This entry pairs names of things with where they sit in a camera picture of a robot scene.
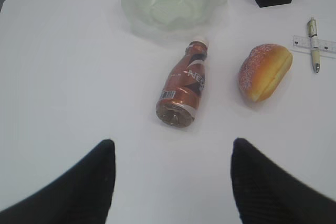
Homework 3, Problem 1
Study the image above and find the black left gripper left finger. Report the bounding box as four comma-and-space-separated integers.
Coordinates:
1, 140, 116, 223

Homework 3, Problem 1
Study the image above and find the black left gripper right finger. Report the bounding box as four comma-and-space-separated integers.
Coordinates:
230, 138, 335, 223

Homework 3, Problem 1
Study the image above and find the brown coffee drink bottle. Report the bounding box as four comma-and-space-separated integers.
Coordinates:
156, 36, 209, 128

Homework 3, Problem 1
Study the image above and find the toy bread bun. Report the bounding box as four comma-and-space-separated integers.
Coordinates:
238, 44, 293, 102

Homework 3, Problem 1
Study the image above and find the cream barrel pen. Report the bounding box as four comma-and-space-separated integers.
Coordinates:
307, 17, 320, 73

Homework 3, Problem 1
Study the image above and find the clear plastic ruler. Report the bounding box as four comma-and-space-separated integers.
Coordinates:
291, 35, 335, 59

